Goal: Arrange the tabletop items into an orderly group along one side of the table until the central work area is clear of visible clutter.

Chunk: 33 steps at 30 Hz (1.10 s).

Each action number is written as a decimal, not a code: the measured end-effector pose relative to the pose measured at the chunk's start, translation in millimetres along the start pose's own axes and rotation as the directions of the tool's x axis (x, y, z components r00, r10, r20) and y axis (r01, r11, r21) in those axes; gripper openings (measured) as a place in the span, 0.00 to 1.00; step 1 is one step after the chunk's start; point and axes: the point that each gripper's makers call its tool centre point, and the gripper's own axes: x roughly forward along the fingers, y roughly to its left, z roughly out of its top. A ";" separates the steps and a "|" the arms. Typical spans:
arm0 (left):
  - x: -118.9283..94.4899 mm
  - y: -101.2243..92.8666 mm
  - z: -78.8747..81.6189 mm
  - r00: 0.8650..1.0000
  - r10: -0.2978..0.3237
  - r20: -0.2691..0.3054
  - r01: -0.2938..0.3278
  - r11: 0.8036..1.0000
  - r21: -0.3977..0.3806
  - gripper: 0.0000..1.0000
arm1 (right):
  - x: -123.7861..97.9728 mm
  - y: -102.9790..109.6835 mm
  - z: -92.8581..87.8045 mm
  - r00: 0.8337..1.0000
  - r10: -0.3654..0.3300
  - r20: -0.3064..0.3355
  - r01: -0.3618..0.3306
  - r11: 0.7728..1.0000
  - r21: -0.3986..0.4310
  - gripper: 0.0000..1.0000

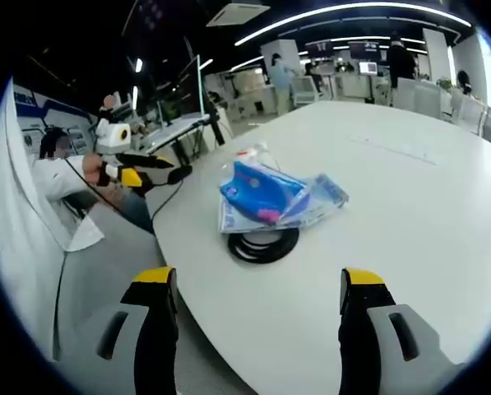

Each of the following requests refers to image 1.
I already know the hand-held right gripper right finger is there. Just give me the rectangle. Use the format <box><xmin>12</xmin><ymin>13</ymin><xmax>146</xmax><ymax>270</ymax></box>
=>
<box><xmin>337</xmin><ymin>267</ymin><xmax>469</xmax><ymax>395</ymax></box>

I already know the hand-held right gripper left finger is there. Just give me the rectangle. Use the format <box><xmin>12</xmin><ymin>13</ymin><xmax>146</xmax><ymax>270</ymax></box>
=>
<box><xmin>59</xmin><ymin>266</ymin><xmax>179</xmax><ymax>395</ymax></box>

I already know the small white item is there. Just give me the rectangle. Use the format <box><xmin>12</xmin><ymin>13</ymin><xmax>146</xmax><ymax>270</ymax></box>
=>
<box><xmin>235</xmin><ymin>141</ymin><xmax>280</xmax><ymax>170</ymax></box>

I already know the blue item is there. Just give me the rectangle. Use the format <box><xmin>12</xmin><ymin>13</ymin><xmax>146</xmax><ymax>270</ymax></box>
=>
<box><xmin>219</xmin><ymin>160</ymin><xmax>313</xmax><ymax>225</ymax></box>

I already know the clear package with blue print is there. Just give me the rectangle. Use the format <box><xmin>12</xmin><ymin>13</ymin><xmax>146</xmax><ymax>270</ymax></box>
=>
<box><xmin>217</xmin><ymin>171</ymin><xmax>350</xmax><ymax>236</ymax></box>

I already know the white tabletop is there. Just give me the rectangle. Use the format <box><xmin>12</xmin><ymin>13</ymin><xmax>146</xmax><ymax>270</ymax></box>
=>
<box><xmin>152</xmin><ymin>100</ymin><xmax>491</xmax><ymax>395</ymax></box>

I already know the person's left hand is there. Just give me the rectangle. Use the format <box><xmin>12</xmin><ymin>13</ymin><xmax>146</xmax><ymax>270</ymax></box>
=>
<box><xmin>81</xmin><ymin>153</ymin><xmax>107</xmax><ymax>185</ymax></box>

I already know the white standing desk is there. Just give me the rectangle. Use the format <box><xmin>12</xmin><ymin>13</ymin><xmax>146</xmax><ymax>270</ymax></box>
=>
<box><xmin>142</xmin><ymin>114</ymin><xmax>211</xmax><ymax>166</ymax></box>

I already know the person's leg in jeans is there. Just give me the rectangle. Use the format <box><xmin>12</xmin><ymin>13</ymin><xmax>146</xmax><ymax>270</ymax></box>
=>
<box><xmin>116</xmin><ymin>189</ymin><xmax>156</xmax><ymax>235</ymax></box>

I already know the clear upright panel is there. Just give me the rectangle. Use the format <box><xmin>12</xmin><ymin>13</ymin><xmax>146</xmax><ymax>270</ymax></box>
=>
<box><xmin>182</xmin><ymin>35</ymin><xmax>210</xmax><ymax>121</ymax></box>

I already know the person's white shirt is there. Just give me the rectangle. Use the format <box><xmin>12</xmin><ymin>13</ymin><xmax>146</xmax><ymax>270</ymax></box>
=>
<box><xmin>0</xmin><ymin>80</ymin><xmax>106</xmax><ymax>363</ymax></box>

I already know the grey office chair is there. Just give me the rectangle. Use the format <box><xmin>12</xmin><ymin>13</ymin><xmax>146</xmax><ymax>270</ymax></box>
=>
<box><xmin>290</xmin><ymin>76</ymin><xmax>325</xmax><ymax>106</ymax></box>

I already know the ceiling air vent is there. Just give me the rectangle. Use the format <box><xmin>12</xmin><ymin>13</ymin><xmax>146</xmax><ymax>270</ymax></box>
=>
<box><xmin>205</xmin><ymin>2</ymin><xmax>271</xmax><ymax>28</ymax></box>

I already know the white low cabinet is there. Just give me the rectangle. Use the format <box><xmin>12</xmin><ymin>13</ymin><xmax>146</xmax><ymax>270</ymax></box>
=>
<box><xmin>396</xmin><ymin>77</ymin><xmax>444</xmax><ymax>119</ymax></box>

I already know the long curved ceiling light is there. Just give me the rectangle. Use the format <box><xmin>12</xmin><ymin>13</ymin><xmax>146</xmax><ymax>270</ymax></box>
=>
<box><xmin>234</xmin><ymin>1</ymin><xmax>473</xmax><ymax>47</ymax></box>

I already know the row of white chairs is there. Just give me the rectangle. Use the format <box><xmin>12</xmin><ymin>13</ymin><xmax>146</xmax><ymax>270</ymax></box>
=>
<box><xmin>449</xmin><ymin>92</ymin><xmax>491</xmax><ymax>150</ymax></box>

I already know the thin black cable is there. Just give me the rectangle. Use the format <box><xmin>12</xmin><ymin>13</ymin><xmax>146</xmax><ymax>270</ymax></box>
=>
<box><xmin>151</xmin><ymin>179</ymin><xmax>185</xmax><ymax>220</ymax></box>

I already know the blue and white wall poster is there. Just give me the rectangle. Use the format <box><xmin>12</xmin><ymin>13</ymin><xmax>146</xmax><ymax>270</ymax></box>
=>
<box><xmin>13</xmin><ymin>83</ymin><xmax>97</xmax><ymax>156</ymax></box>

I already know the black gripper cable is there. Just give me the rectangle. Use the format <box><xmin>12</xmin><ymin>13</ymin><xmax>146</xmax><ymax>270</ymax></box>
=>
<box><xmin>65</xmin><ymin>157</ymin><xmax>126</xmax><ymax>216</ymax></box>

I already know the long black cable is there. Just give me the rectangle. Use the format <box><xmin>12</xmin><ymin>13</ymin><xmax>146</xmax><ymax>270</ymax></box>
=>
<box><xmin>52</xmin><ymin>250</ymin><xmax>68</xmax><ymax>362</ymax></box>

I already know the dark wall monitor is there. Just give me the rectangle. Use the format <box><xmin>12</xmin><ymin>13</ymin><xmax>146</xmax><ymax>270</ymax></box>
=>
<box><xmin>349</xmin><ymin>40</ymin><xmax>381</xmax><ymax>61</ymax></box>

